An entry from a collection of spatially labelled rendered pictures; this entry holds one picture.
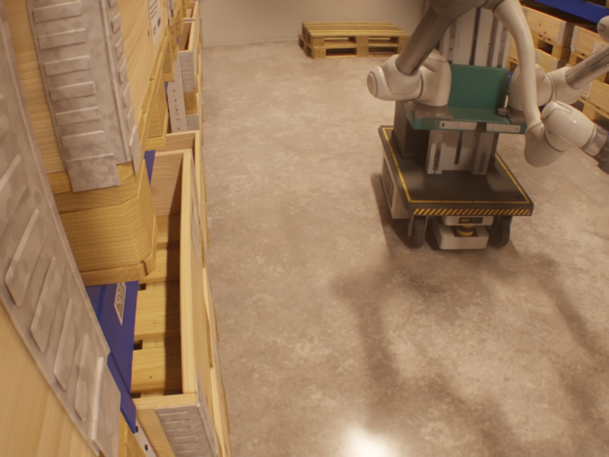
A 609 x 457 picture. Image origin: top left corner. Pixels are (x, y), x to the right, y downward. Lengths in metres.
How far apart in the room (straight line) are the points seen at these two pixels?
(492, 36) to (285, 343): 1.71
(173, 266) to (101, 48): 0.86
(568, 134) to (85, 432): 1.41
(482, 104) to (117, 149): 2.11
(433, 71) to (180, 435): 1.76
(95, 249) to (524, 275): 2.25
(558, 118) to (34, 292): 1.40
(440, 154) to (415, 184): 0.22
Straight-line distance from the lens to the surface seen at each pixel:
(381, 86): 1.99
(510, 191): 2.55
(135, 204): 0.49
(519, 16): 1.67
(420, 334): 2.08
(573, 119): 1.48
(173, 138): 2.27
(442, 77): 2.12
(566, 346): 2.26
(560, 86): 2.36
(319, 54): 5.62
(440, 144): 2.47
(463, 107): 2.37
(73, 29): 0.42
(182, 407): 0.69
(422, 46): 1.83
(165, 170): 1.32
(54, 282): 0.20
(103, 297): 0.54
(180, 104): 2.31
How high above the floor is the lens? 1.52
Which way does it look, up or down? 36 degrees down
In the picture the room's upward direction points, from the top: straight up
